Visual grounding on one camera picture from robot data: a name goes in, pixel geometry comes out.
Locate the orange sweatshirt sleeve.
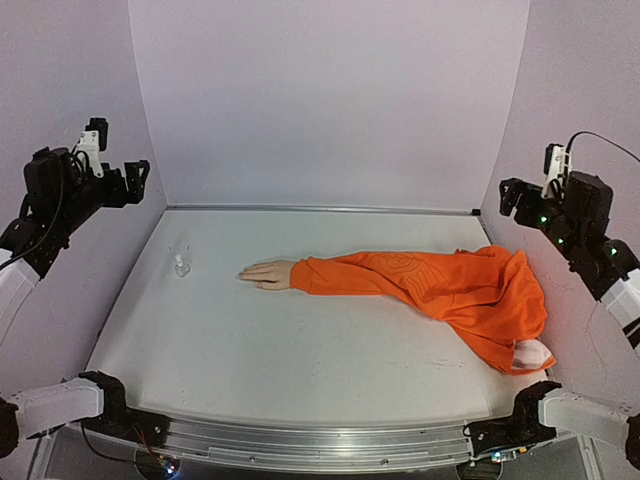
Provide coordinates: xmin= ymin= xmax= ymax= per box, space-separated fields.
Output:
xmin=291 ymin=245 xmax=556 ymax=376

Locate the black right camera cable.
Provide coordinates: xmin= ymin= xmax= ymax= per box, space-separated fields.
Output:
xmin=564 ymin=130 xmax=640 ymax=164

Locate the aluminium rail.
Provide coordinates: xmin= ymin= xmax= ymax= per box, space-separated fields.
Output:
xmin=166 ymin=204 xmax=482 ymax=217
xmin=134 ymin=410 xmax=471 ymax=471

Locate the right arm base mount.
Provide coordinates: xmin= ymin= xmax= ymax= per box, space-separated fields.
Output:
xmin=463 ymin=381 xmax=561 ymax=458

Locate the aluminium back rail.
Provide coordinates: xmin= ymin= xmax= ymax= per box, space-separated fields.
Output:
xmin=166 ymin=204 xmax=482 ymax=217

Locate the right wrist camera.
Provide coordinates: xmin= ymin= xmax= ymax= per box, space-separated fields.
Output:
xmin=543 ymin=143 xmax=572 ymax=187

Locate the mannequin hand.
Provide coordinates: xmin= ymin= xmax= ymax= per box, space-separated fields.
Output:
xmin=238 ymin=260 xmax=296 ymax=291

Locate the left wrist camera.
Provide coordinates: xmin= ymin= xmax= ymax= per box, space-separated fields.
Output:
xmin=78 ymin=117 xmax=109 ymax=152

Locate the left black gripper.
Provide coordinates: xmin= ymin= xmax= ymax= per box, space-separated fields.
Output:
xmin=56 ymin=159 xmax=151 ymax=232

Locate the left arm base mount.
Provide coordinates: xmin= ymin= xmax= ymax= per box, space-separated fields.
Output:
xmin=78 ymin=397 xmax=171 ymax=464

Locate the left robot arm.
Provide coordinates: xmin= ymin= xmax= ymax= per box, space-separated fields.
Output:
xmin=1 ymin=148 xmax=150 ymax=457

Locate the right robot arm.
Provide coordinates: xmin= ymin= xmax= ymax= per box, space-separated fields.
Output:
xmin=500 ymin=172 xmax=639 ymax=467

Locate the clear nail polish bottle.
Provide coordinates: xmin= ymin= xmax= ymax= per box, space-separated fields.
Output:
xmin=174 ymin=262 xmax=191 ymax=278

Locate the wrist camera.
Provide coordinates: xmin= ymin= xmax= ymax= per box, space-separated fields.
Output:
xmin=78 ymin=117 xmax=109 ymax=152
xmin=543 ymin=143 xmax=572 ymax=187

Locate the aluminium front rail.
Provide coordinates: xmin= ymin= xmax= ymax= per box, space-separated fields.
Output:
xmin=134 ymin=410 xmax=471 ymax=471

